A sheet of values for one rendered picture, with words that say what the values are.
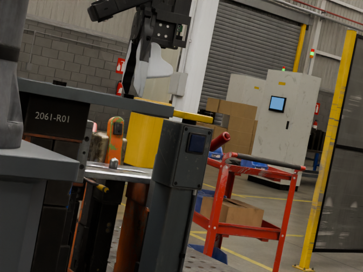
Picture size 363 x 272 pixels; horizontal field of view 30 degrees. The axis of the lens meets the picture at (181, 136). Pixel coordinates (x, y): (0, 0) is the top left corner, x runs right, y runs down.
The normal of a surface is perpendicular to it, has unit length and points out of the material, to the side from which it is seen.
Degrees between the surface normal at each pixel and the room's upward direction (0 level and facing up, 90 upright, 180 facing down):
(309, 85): 90
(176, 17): 90
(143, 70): 85
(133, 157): 90
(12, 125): 73
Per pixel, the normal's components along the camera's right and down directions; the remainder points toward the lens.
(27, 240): 0.97, 0.19
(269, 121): -0.77, -0.11
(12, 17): 0.88, 0.19
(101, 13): 0.25, 0.11
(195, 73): 0.61, 0.16
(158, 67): 0.32, -0.31
